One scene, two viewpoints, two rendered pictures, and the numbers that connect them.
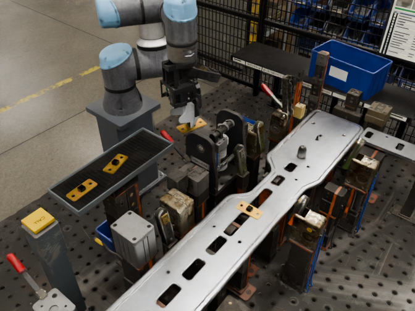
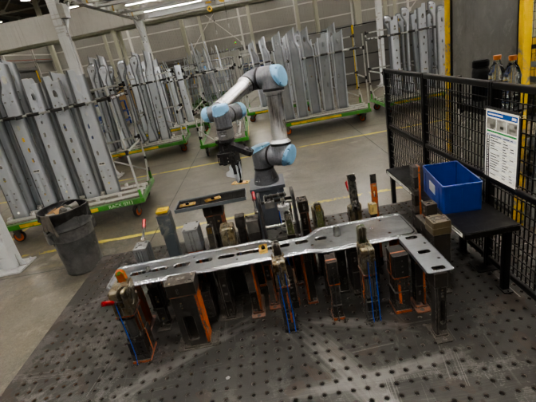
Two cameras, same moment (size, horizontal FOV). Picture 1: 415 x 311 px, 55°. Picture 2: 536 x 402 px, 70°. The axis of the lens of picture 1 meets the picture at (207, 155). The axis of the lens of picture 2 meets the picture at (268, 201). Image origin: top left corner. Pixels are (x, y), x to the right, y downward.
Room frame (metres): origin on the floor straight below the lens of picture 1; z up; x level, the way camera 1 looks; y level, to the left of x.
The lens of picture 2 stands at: (-0.04, -1.40, 1.83)
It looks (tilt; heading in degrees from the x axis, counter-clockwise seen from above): 21 degrees down; 52
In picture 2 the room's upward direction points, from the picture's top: 11 degrees counter-clockwise
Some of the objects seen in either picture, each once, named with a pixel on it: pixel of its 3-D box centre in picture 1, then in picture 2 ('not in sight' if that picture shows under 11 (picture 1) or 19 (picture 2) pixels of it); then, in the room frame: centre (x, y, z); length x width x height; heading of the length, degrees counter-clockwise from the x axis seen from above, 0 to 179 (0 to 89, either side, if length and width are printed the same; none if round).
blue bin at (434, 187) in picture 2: (347, 68); (450, 186); (1.62, -0.62, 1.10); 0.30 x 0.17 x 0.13; 43
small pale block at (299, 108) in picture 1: (294, 140); (375, 237); (1.36, -0.37, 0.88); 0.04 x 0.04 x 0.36; 52
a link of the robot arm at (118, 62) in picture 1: (118, 65); (262, 155); (1.31, 0.32, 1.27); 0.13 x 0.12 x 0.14; 108
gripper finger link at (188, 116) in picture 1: (188, 117); (232, 174); (0.91, 0.05, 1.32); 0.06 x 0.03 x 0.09; 124
